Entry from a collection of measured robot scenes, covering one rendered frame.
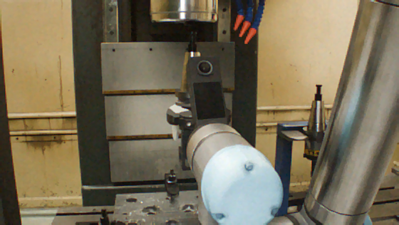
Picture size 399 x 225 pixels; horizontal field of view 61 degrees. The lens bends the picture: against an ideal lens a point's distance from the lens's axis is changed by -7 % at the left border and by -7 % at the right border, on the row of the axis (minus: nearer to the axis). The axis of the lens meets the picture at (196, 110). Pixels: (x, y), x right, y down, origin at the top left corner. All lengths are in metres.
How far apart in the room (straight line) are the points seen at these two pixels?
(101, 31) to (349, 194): 1.10
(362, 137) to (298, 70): 1.52
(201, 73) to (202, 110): 0.05
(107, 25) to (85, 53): 0.13
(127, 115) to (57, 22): 0.62
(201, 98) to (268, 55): 1.32
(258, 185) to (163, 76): 1.00
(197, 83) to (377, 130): 0.26
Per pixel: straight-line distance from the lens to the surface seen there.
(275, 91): 1.83
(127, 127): 1.34
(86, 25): 1.35
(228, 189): 0.33
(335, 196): 0.40
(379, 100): 0.35
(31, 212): 1.92
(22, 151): 1.86
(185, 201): 1.02
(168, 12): 0.81
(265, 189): 0.34
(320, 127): 0.84
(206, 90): 0.51
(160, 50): 1.29
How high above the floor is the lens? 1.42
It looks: 11 degrees down
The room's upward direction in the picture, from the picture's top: straight up
